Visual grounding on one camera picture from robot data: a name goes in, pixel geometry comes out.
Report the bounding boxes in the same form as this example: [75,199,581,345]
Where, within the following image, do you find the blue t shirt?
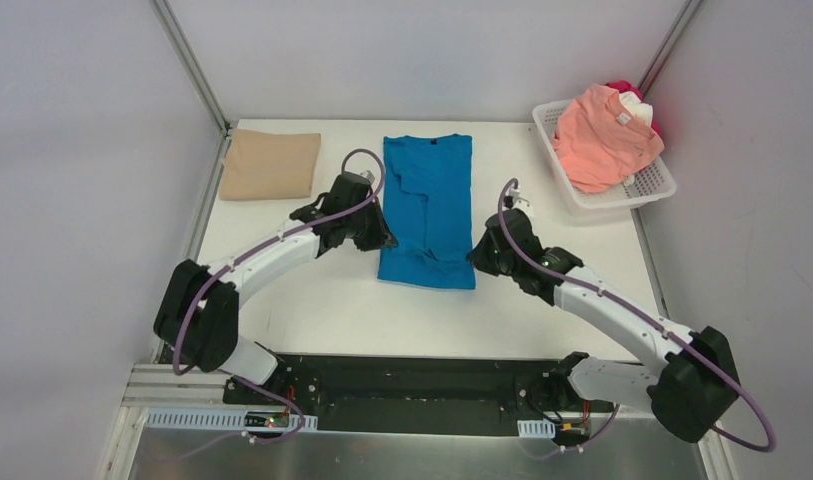
[377,134,476,290]

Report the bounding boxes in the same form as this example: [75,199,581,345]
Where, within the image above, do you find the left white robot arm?
[153,172,397,405]

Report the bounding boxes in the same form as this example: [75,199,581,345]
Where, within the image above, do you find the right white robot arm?
[468,209,738,443]

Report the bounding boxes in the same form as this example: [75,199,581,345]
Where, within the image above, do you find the folded beige t shirt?
[218,129,321,201]

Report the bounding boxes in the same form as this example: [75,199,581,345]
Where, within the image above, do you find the salmon pink t shirt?
[551,84,665,194]

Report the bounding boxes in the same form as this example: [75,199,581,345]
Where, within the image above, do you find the white plastic basket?
[532,100,677,218]

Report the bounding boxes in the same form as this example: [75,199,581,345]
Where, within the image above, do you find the right controller board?
[516,419,590,445]

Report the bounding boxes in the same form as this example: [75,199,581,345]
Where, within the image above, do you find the controller board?
[516,419,590,445]
[145,408,318,433]

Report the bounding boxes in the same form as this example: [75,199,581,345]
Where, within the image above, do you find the white garment in basket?
[619,91,654,127]

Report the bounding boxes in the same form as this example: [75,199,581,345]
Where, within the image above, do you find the magenta garment in basket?
[606,80,662,136]

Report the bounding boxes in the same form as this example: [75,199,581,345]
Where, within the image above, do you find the left controller board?
[145,408,318,433]

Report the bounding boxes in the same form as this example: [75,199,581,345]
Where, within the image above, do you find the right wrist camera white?
[504,191,534,217]

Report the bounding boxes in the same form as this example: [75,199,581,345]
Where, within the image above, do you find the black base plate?
[221,353,612,437]

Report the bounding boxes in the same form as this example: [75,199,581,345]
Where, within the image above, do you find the aluminium frame rail left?
[149,0,231,137]

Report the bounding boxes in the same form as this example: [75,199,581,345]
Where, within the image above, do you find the aluminium frame rail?
[149,0,231,137]
[637,0,706,96]

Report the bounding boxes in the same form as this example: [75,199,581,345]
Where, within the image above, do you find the aluminium frame rail right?
[637,0,706,96]

